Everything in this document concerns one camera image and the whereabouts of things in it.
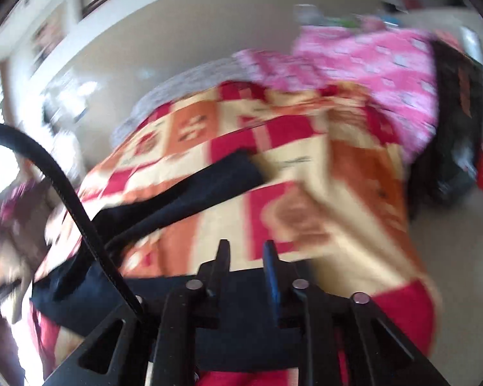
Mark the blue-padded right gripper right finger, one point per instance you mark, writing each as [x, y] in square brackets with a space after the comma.
[285, 306]

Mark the black pants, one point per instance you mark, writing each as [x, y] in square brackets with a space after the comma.
[279, 209]

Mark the grey floral pillow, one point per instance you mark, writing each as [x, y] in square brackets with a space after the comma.
[193, 80]

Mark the orange red patterned blanket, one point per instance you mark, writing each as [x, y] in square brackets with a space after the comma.
[210, 139]

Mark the pink penguin print blanket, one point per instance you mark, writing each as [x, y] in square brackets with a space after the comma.
[396, 66]

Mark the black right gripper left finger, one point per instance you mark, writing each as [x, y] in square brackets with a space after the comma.
[213, 273]

